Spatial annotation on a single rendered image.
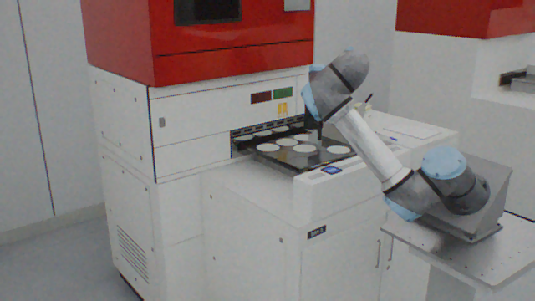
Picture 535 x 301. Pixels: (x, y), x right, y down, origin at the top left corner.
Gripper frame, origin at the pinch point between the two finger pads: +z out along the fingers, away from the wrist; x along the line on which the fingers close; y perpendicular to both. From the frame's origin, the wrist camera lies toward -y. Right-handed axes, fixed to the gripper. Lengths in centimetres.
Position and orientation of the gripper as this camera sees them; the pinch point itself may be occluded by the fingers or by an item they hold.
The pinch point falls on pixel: (320, 145)
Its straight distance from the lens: 208.1
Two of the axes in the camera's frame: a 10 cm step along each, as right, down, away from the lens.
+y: -9.9, -0.4, 1.4
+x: -1.5, 3.3, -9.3
